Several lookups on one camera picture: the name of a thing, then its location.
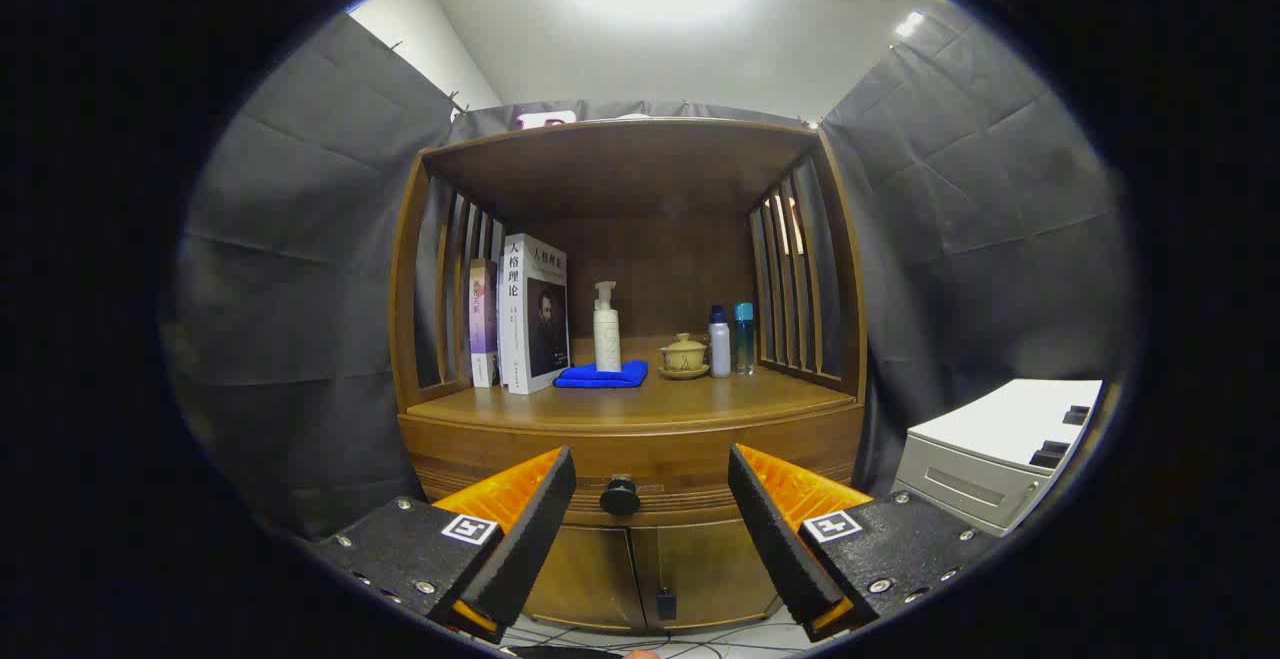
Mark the small ceiling light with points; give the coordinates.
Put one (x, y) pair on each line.
(909, 25)

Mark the blue folded cloth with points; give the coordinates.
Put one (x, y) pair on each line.
(600, 376)

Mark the white portrait book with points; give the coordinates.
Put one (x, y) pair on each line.
(545, 319)

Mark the wooden cabinet door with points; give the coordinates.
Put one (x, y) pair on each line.
(720, 569)
(590, 579)

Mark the teal bottle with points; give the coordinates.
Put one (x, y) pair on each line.
(744, 339)

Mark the white bottle with blue cap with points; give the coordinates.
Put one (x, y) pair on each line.
(719, 349)

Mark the wooden cabinet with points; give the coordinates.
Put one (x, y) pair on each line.
(650, 169)

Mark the yellow lidded teacup with saucer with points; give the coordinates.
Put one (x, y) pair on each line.
(684, 354)

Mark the white pump bottle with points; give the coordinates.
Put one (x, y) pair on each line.
(607, 339)

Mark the white grey drawer unit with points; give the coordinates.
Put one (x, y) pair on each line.
(1000, 419)

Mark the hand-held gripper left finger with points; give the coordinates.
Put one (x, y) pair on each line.
(525, 539)

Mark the wooden drawer with black knob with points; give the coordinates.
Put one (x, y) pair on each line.
(660, 449)

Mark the purple book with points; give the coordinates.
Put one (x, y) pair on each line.
(482, 324)

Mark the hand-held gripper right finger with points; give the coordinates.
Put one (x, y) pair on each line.
(780, 539)

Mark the wooden countertop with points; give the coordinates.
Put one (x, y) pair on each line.
(700, 394)

